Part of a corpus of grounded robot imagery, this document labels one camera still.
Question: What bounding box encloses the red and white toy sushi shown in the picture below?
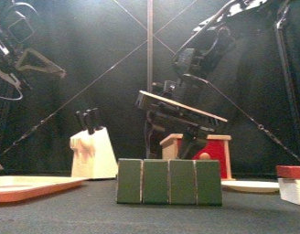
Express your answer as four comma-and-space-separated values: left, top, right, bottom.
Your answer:
276, 165, 300, 207

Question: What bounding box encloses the orange and white box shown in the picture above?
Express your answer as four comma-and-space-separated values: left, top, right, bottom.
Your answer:
158, 133, 236, 181

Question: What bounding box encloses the white round plate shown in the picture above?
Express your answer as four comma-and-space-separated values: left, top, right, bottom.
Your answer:
220, 180, 280, 194

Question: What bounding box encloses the pink plastic tray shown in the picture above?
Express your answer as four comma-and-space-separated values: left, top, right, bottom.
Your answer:
0, 175, 90, 204

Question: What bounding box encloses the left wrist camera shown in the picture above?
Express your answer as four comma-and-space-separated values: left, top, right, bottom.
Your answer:
5, 12, 35, 44

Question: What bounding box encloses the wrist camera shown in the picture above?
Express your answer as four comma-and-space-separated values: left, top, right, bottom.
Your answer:
5, 12, 35, 44
173, 47, 206, 78

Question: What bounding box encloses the black-handled toy knife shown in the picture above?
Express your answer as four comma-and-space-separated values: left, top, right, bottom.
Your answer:
74, 111, 86, 132
82, 109, 96, 135

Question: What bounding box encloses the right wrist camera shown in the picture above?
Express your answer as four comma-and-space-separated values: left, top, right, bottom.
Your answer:
173, 47, 206, 78

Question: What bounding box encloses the thin metal frame pole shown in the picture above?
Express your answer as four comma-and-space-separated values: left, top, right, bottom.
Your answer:
146, 0, 154, 94

